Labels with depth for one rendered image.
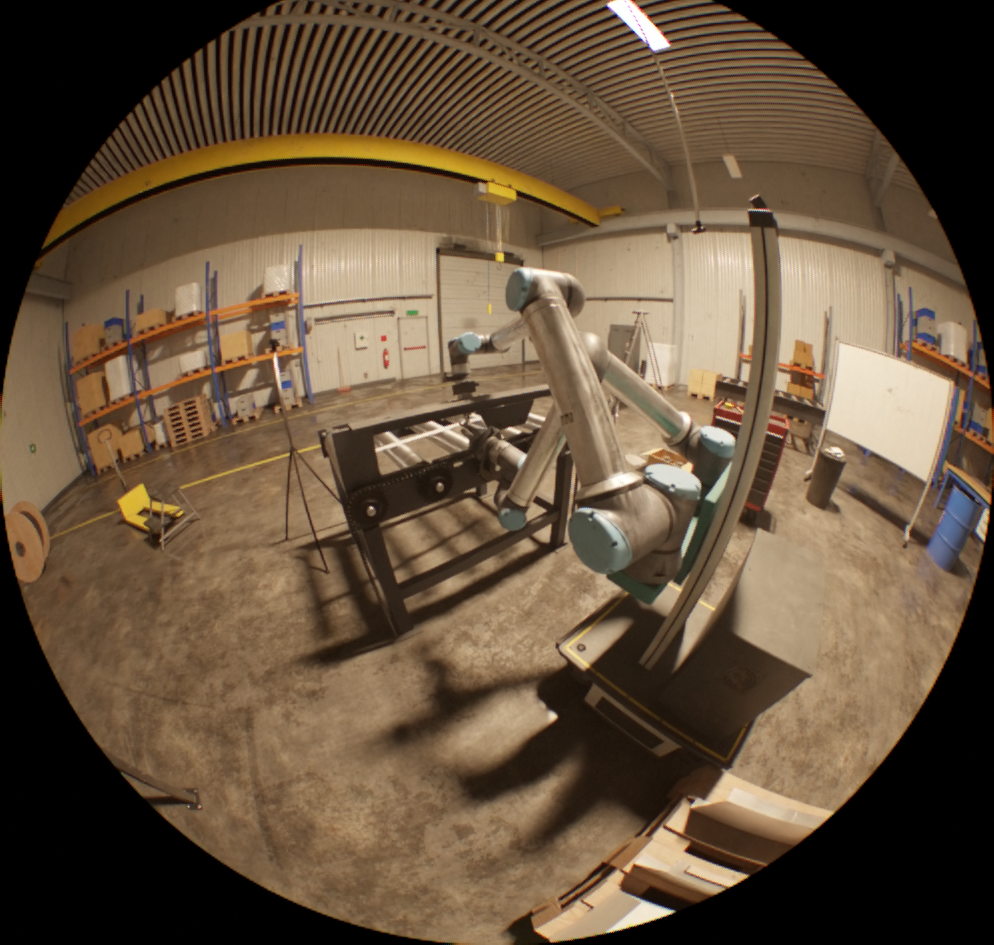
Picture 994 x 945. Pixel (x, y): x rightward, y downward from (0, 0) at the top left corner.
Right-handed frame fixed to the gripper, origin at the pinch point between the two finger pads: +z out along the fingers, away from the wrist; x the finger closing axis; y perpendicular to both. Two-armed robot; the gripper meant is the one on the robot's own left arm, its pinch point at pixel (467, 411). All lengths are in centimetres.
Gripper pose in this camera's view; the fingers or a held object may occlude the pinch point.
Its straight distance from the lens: 138.2
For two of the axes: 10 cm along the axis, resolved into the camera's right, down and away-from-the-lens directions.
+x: -6.0, -0.3, 8.0
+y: 7.9, -2.0, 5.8
